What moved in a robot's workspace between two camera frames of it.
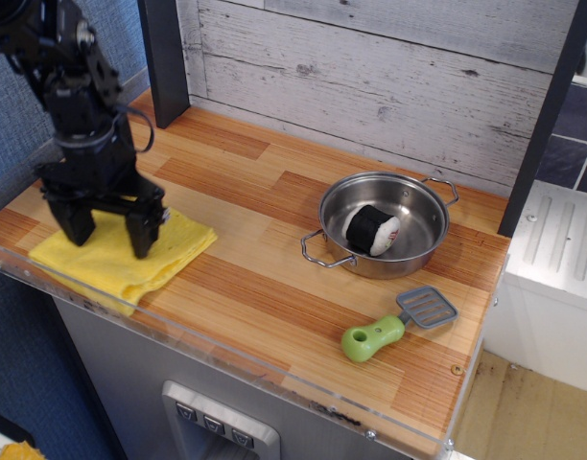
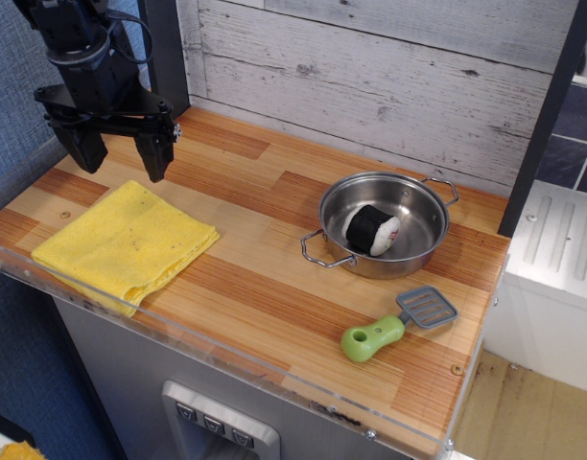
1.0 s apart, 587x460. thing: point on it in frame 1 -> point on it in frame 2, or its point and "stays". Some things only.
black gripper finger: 76,220 -> 85,147
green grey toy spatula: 421,305 stays
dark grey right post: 550,114 stays
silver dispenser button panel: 203,429 stays
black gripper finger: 144,229 -> 157,152
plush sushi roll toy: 371,229 stays
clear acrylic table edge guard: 235,362 stays
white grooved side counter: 546,317 stays
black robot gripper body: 101,171 -> 107,97
